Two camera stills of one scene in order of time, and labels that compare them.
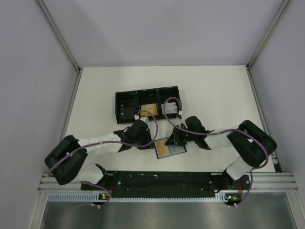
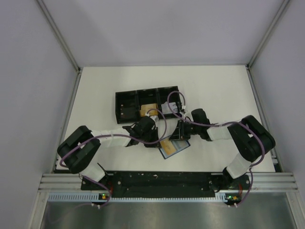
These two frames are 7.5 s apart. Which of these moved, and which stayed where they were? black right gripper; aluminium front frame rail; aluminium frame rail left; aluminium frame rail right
Moved: black right gripper
Stayed: aluminium frame rail right; aluminium frame rail left; aluminium front frame rail
